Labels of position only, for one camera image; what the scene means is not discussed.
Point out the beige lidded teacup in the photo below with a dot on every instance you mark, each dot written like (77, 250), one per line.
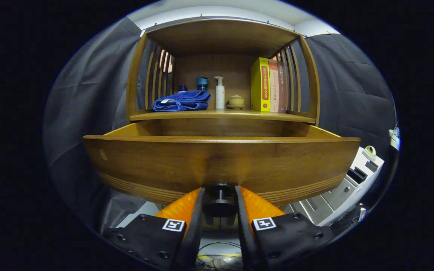
(236, 100)

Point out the wooden cabinet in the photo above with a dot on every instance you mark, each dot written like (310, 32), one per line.
(220, 37)

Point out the blue folded towel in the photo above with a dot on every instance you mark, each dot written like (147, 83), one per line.
(181, 101)

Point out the small white blue-capped bottle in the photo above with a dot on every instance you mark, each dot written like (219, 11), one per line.
(182, 89)

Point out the orange and white book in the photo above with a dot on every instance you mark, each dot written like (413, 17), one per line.
(274, 88)

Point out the wooden drawer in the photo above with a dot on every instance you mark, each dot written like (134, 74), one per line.
(220, 162)

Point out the teal cylindrical bottle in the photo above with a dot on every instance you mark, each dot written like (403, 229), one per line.
(202, 84)

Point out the beige saucer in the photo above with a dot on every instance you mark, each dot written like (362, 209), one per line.
(236, 107)

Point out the black backdrop cloth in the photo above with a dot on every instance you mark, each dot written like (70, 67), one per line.
(85, 105)

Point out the white pump bottle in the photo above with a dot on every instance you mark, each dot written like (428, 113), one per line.
(219, 98)

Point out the small cream round object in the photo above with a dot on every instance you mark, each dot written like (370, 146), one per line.
(370, 151)

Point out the white side cabinet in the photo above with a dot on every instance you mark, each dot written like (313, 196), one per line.
(333, 197)

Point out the small black box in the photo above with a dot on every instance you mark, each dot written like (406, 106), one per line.
(357, 175)

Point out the brown book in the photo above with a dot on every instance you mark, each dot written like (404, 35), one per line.
(283, 88)

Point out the white and teal object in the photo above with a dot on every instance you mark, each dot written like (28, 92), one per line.
(395, 136)

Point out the thick yellow book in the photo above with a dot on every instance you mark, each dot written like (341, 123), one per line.
(259, 86)

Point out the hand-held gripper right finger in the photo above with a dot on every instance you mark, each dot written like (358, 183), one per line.
(245, 237)

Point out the black drawer knob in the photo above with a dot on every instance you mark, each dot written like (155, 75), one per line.
(220, 201)

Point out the wooden countertop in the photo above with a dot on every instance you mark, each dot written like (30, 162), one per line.
(220, 114)

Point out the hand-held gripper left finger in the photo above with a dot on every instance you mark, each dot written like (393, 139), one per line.
(194, 237)

